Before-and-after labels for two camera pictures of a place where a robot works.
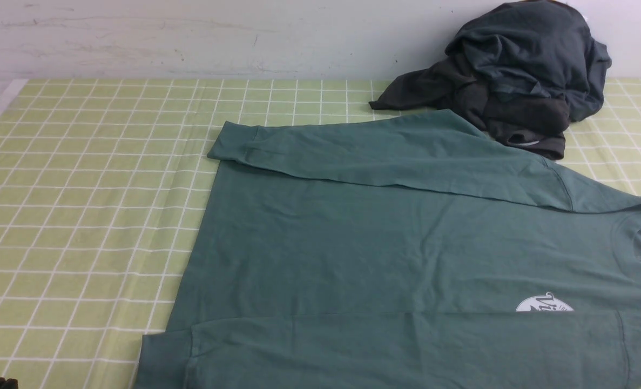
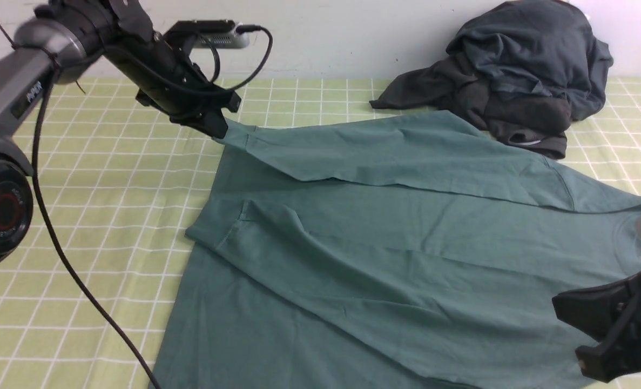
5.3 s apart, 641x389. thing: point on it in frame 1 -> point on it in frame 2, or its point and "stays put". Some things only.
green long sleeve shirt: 416,250 stays put
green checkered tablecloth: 88,195 stays put
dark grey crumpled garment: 521,73 stays put
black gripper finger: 1,383 -> 162,73
